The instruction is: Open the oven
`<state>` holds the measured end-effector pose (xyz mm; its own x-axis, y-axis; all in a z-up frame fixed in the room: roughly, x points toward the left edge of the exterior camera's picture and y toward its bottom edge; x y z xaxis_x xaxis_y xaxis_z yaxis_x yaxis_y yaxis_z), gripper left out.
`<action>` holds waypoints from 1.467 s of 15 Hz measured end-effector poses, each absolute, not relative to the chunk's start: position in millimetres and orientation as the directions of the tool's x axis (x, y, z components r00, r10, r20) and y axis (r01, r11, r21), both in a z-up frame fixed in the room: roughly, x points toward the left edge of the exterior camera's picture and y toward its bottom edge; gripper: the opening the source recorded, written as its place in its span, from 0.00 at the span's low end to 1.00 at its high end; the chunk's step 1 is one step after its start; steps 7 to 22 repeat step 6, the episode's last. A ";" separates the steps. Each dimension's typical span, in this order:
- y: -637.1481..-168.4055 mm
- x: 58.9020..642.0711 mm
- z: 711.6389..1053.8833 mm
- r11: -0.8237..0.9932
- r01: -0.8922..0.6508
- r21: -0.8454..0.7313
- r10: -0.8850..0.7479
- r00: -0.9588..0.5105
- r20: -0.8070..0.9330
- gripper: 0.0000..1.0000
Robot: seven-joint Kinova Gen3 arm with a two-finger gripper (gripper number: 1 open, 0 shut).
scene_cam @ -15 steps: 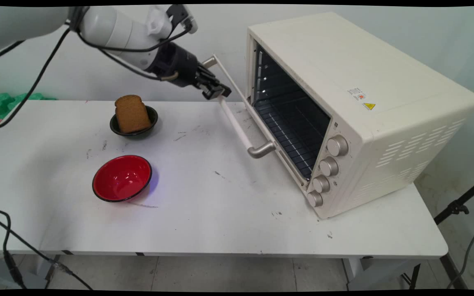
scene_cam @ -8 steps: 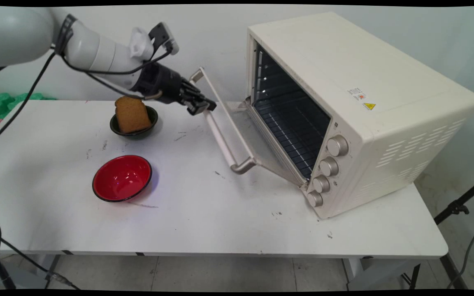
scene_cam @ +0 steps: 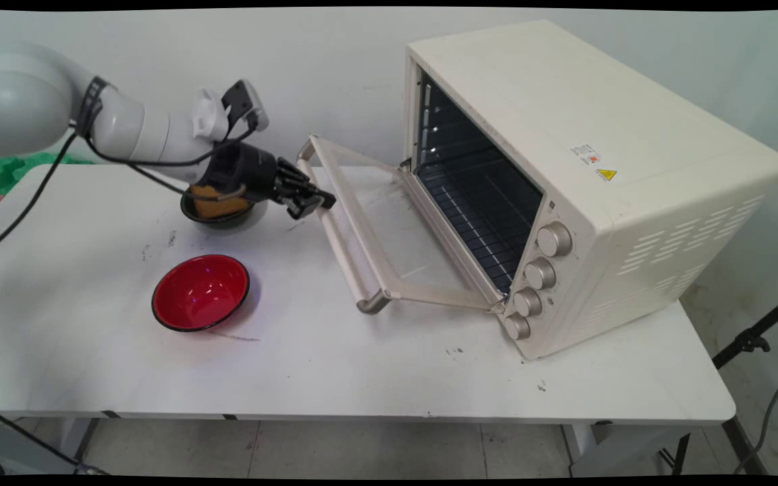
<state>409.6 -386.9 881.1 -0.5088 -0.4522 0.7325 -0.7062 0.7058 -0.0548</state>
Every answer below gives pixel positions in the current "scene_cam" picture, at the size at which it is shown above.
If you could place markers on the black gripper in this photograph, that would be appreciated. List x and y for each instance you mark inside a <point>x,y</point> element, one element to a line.
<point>244,172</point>

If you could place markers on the cream glass oven door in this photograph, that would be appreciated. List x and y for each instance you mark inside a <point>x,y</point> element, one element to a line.
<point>362,223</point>

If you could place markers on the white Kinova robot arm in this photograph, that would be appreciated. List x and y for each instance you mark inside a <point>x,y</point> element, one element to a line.
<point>58,108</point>

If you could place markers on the brown bread piece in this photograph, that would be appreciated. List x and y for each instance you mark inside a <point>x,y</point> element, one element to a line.
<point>217,202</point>

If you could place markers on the dark green bowl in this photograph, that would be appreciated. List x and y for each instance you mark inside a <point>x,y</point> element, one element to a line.
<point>220,221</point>

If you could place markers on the red bowl with black rim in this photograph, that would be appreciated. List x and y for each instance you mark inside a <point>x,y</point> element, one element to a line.
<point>200,293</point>

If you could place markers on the silver oven knob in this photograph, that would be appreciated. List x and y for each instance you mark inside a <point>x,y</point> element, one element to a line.
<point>517,327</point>
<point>540,273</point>
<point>528,302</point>
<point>554,239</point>

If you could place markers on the cream toaster oven body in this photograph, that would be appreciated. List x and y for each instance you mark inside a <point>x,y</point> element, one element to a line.
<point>564,121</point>

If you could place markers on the green foam mat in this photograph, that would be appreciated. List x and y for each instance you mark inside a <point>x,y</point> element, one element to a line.
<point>4,172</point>

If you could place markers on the black tripod stand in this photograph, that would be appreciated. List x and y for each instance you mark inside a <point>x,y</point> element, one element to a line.
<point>747,341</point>

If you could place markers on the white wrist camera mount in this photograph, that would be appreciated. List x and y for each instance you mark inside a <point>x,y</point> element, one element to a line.
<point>240,104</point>

